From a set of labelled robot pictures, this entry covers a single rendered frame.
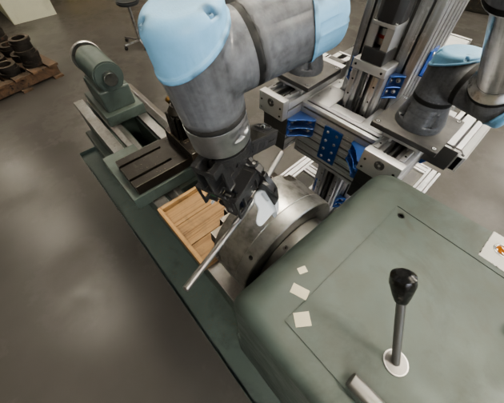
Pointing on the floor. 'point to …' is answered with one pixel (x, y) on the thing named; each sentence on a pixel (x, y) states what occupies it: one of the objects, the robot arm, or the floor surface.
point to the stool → (131, 19)
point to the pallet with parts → (11, 65)
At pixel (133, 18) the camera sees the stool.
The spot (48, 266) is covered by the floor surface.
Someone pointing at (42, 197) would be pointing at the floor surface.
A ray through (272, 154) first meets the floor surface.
